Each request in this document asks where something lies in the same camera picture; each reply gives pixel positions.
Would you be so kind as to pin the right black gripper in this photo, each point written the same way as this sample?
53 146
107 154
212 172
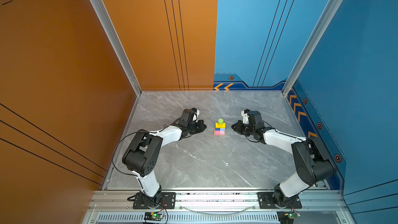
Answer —
239 124

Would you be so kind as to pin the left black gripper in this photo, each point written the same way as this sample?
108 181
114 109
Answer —
200 128

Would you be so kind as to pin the yellow rectangular block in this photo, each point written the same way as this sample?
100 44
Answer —
220 125

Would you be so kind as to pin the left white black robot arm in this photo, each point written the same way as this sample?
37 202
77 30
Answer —
143 151

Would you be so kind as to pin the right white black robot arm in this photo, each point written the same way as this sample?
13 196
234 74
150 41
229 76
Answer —
311 159

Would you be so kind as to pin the right green circuit board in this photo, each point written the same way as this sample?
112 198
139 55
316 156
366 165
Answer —
288 217

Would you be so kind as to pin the green circuit board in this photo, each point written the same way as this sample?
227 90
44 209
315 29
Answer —
288 217
153 217

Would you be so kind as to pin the left green circuit board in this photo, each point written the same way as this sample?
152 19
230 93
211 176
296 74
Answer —
153 217

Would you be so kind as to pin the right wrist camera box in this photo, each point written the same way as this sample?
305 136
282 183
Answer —
253 119

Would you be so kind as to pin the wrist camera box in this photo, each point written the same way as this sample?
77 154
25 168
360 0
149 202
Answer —
196 114
253 119

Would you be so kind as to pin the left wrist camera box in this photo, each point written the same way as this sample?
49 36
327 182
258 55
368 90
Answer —
196 114

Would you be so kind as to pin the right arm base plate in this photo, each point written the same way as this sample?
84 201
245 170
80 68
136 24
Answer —
264 199

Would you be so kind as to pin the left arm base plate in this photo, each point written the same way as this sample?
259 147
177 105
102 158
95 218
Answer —
164 199

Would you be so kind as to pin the aluminium front rail frame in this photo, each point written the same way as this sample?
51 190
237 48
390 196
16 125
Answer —
217 206

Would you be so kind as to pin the right aluminium corner post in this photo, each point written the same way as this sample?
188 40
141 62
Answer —
323 22

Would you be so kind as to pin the aluminium corner post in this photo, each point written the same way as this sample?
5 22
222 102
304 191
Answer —
108 26
323 22

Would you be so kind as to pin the left aluminium corner post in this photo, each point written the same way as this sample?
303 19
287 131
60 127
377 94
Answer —
108 26

